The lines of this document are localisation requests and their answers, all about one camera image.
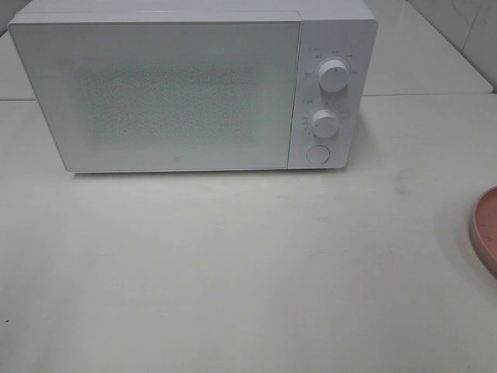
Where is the white microwave oven body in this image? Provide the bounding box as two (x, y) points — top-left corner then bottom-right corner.
(8, 1), (378, 173)

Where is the white timer knob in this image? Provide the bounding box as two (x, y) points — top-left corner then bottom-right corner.
(311, 110), (339, 138)

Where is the upper white power knob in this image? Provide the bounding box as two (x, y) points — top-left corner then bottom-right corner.
(316, 56), (350, 93)

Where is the pink round plate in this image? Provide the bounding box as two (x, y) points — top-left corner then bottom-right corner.
(470, 186), (497, 277)

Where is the round white door button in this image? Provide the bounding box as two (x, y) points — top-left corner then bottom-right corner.
(306, 145), (330, 165)

